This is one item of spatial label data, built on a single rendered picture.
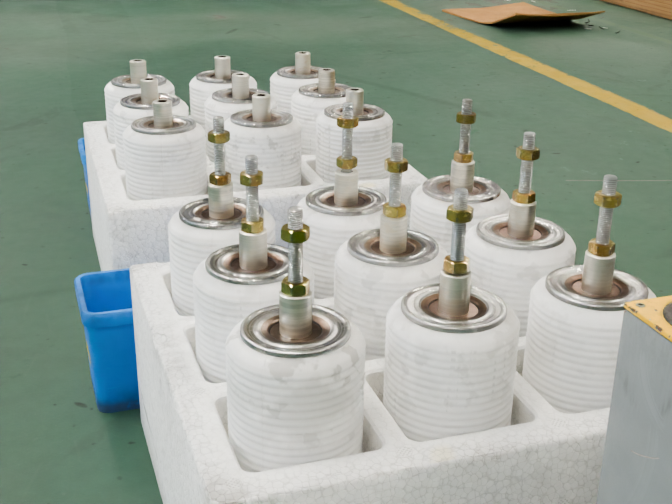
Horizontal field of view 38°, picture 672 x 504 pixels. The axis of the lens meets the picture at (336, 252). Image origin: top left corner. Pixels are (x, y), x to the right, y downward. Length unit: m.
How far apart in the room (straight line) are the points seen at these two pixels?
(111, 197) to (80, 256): 0.32
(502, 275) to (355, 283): 0.13
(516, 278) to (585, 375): 0.12
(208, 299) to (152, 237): 0.38
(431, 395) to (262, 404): 0.12
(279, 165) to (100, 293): 0.26
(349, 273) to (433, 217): 0.16
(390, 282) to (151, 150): 0.44
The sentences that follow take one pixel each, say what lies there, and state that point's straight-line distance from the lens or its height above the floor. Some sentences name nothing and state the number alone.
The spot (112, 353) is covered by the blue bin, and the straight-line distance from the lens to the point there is 1.02.
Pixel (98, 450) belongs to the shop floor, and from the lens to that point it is 1.00.
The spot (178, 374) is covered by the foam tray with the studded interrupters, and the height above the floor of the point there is 0.18.
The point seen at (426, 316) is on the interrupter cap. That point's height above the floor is 0.25.
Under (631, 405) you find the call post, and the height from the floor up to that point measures 0.26.
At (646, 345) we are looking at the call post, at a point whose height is 0.30.
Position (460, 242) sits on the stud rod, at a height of 0.30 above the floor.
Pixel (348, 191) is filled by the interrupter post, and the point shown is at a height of 0.27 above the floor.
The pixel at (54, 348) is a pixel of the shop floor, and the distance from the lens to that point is 1.20.
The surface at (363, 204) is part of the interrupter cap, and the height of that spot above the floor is 0.25.
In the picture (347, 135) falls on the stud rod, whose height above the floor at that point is 0.32.
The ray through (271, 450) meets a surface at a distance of 0.66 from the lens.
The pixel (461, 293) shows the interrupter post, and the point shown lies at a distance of 0.68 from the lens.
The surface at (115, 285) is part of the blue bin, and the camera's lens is 1.10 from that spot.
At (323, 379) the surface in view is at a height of 0.24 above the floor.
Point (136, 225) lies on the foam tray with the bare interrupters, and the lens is 1.11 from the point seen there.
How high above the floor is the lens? 0.56
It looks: 23 degrees down
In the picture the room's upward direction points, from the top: 1 degrees clockwise
